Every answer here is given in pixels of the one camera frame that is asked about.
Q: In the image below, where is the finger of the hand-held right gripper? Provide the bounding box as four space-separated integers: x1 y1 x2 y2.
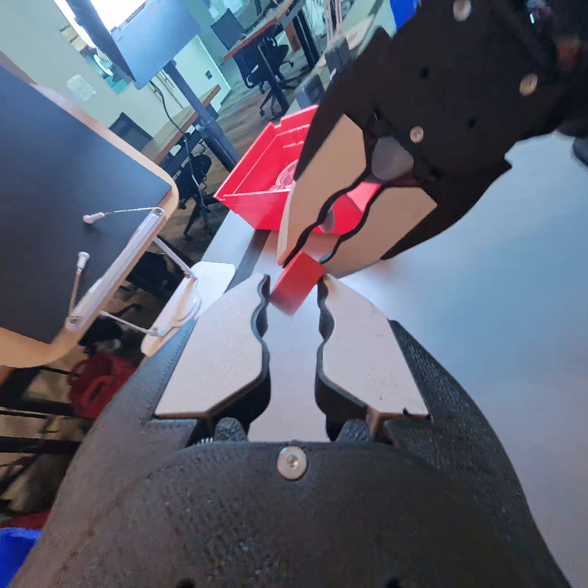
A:
323 185 438 277
277 114 369 268

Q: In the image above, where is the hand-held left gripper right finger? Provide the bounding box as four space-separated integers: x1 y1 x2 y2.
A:
315 274 430 435

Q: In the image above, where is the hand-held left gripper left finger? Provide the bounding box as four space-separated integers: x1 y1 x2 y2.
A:
154 273 272 426

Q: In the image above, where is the red tape roll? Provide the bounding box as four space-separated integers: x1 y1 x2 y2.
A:
275 161 299 190

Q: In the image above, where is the red plastic bin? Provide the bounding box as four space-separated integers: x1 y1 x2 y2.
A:
213 105 382 232

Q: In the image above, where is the red rectangular block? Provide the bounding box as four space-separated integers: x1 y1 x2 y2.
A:
270 250 326 316

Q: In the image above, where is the blue plastic bin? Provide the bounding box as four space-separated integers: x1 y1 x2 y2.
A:
0 527 42 588

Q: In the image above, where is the person's right forearm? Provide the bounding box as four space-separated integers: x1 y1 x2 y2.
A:
547 0 588 136

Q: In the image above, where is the dark grey power adapter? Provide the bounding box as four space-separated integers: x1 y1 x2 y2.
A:
325 39 352 74
296 76 325 109

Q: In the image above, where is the red tool bag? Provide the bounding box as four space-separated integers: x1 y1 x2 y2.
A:
68 351 138 419

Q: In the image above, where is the black office chair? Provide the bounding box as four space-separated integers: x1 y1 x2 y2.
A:
175 154 219 239
211 9 295 89

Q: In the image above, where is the light stand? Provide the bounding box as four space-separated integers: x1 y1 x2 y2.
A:
163 60 239 171

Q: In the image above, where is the black board on stand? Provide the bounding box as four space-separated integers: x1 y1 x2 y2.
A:
0 51 237 368

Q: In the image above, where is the wooden office desk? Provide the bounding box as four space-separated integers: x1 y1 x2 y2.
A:
224 0 322 115
138 85 221 166

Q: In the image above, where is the studio light panel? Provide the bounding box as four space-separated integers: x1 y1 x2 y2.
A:
53 0 203 90

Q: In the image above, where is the teal wall poster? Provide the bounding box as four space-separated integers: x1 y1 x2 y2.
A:
94 48 127 95

